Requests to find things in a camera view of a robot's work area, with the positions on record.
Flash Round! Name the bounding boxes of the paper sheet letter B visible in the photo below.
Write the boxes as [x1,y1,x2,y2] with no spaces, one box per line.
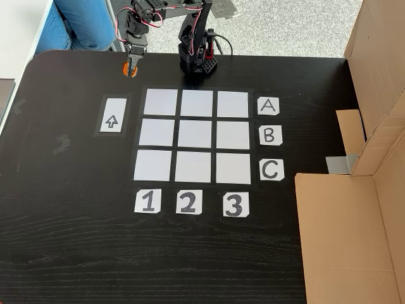
[259,125,284,146]

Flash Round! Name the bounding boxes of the paper sheet letter A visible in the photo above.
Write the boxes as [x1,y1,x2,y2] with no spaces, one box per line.
[257,97,280,116]

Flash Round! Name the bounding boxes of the paper sheet number 1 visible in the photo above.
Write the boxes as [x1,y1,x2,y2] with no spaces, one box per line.
[134,189,162,215]

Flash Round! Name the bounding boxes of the grey duct tape strip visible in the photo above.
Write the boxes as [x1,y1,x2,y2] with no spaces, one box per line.
[325,154,361,175]

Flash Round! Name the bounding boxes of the brown cardboard panel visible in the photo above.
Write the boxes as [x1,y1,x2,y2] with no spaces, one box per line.
[335,0,405,177]
[294,126,405,304]

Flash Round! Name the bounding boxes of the paper sheet letter C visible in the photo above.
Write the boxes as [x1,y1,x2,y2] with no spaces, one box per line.
[259,159,285,182]

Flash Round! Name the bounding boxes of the paper sheet number 3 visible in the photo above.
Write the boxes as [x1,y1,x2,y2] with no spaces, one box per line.
[223,191,250,218]

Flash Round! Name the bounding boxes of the round orange token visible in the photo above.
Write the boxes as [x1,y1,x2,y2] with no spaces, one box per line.
[122,62,138,78]

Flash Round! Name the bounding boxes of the white side table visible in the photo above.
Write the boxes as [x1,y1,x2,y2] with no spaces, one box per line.
[0,0,55,137]

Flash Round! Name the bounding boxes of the white nine-square grid sheet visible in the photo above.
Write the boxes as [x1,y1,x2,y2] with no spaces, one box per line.
[128,87,257,187]

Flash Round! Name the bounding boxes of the white arrow paper sheet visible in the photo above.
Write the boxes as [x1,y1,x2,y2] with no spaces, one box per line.
[99,98,127,134]

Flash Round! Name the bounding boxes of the person's legs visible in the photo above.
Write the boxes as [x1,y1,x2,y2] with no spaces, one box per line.
[34,0,116,54]

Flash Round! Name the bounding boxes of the black power cable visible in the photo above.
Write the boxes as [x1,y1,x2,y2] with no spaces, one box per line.
[212,34,234,56]

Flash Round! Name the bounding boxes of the paper sheet number 2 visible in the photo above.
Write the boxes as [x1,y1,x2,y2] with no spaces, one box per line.
[175,189,203,215]

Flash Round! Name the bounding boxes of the metal chair leg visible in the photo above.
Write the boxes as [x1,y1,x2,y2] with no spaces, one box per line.
[106,0,127,52]

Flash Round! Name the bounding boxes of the black red bar clamp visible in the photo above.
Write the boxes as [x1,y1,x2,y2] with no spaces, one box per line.
[204,28,218,61]

